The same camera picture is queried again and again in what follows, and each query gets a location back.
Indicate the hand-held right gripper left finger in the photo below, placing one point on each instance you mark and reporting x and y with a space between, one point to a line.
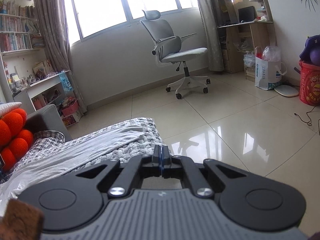
156 162

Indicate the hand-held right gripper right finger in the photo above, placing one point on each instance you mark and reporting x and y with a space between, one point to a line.
167 162

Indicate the white pants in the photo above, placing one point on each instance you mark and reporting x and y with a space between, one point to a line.
75 152

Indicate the grey checked quilted blanket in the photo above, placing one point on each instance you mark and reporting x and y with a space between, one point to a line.
150 130

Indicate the printed cardboard box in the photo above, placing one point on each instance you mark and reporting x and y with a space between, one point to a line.
72 118

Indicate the pink basket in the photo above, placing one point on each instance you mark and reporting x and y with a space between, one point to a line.
70 108

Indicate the white office chair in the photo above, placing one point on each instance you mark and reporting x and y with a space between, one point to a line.
170 55

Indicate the grey sofa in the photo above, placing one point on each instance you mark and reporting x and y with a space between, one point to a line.
47 120

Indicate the blue plastic bag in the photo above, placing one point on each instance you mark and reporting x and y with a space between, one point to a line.
66 82

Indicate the white blue shopping bag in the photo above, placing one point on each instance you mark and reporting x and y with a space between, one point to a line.
267 72

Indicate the white bookshelf desk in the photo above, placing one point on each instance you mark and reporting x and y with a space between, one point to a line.
42 85

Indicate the white flat scale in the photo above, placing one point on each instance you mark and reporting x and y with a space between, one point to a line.
286 91

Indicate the grey patterned curtain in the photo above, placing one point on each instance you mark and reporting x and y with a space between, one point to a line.
210 30
55 30

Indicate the orange pumpkin cushion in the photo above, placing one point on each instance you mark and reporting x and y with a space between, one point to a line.
15 135

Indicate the light grey pillow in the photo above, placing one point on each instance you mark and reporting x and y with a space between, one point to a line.
8 108

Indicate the light wood desk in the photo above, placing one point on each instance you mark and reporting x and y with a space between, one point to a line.
260 35

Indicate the red bucket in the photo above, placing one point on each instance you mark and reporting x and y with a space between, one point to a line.
311 85

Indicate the window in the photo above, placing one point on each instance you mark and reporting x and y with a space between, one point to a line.
105 2

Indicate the purple plush toy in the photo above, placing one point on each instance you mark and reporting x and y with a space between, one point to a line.
312 50

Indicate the row of books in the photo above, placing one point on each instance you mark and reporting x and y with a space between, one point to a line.
15 32

